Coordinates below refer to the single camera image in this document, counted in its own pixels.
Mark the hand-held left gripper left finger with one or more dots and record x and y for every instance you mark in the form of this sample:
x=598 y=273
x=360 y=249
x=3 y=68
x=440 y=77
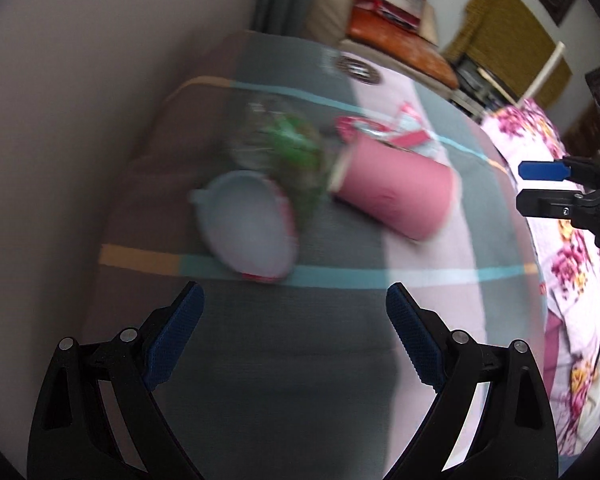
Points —
x=175 y=332

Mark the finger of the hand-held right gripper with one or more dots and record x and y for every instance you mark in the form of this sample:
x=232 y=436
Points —
x=545 y=205
x=537 y=170

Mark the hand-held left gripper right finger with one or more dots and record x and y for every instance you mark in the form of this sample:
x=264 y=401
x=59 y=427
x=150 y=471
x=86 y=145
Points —
x=415 y=335

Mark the white lidded bowl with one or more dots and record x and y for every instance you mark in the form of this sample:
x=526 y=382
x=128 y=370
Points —
x=245 y=225

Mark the pink paper cup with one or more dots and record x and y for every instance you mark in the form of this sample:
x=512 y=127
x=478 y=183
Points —
x=395 y=190

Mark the floral blanket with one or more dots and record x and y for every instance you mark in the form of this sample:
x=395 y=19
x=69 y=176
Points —
x=570 y=270

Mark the white rod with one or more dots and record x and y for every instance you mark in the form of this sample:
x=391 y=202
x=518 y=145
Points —
x=547 y=70

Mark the dark metal rack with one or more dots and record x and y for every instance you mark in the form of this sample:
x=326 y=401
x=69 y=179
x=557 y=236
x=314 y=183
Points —
x=475 y=85

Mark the striped tablecloth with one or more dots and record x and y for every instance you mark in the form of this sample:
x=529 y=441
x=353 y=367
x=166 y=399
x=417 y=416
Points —
x=280 y=400

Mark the pink white wrapper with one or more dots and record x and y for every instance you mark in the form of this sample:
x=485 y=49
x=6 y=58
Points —
x=405 y=130

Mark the yellow woven chair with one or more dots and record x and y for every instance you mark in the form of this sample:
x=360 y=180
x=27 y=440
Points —
x=510 y=30

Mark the orange seat cushion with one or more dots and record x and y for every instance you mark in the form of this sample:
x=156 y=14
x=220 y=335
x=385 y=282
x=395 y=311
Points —
x=410 y=52

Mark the clear green plastic wrapper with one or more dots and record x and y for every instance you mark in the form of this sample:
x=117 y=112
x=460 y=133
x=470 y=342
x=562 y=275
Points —
x=292 y=150

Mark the cream sofa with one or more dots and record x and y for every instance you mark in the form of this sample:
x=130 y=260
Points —
x=330 y=5

